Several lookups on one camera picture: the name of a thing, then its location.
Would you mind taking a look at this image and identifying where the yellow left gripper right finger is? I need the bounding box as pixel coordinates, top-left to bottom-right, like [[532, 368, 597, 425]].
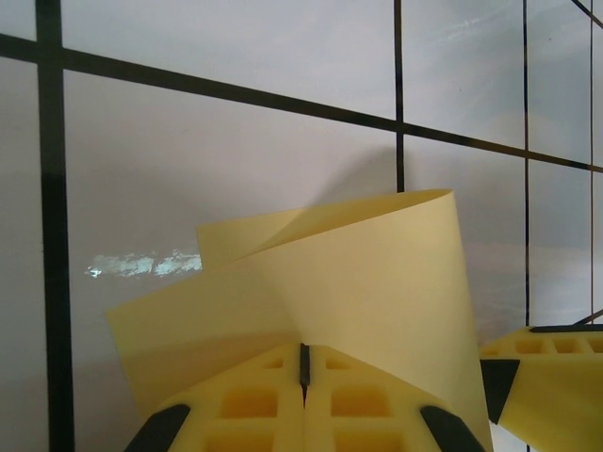
[[305, 342, 487, 452]]

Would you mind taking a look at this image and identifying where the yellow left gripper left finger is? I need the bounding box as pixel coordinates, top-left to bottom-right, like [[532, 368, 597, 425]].
[[123, 342, 308, 452]]

